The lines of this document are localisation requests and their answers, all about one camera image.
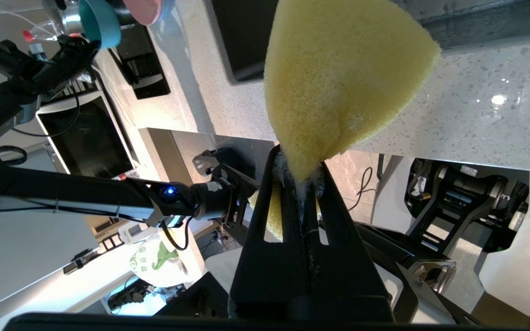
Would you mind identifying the silver black oven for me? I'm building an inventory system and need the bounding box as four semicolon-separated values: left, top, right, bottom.
35;90;139;181

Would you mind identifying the blue bowl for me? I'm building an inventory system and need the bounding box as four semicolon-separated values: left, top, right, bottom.
78;0;121;50

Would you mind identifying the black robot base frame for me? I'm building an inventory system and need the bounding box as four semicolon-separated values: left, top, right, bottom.
357;156;530;322

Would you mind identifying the white refrigerator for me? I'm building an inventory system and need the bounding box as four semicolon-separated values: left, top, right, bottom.
0;198;109;318

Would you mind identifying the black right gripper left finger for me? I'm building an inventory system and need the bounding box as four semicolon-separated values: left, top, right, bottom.
229;145;312;321

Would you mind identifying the yellow green sponge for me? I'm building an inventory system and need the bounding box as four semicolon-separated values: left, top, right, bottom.
249;0;442;242

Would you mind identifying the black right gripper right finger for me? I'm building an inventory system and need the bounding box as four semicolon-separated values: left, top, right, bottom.
304;161;395;323

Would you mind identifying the white bag green print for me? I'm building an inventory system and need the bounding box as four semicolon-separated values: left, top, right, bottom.
129;230;187;288

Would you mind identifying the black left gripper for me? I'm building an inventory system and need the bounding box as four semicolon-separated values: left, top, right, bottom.
33;34;101;97

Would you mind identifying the pink plate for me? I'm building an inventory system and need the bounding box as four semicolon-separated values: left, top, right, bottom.
122;0;176;26

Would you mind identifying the clear glass jug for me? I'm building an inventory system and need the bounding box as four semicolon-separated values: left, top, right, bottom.
42;0;84;37

